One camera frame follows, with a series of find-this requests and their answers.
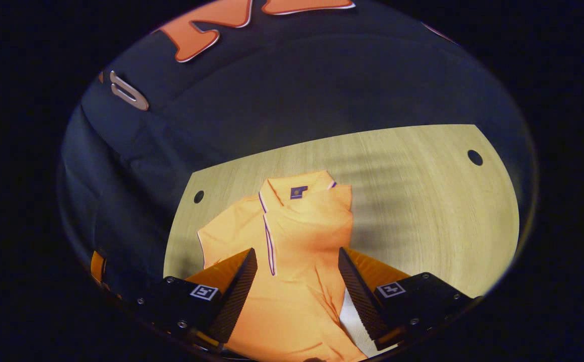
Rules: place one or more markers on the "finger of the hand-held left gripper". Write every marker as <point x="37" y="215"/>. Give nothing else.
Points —
<point x="97" y="266"/>

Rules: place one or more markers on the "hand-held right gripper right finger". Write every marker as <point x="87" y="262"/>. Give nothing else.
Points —
<point x="359" y="294"/>

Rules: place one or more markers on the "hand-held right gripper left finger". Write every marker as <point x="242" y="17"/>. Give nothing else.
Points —
<point x="234" y="296"/>

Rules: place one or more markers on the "orange T-shirt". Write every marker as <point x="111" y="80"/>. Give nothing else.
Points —
<point x="297" y="301"/>

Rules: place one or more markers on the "black backdrop cloth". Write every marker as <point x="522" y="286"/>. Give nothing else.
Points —
<point x="271" y="100"/>

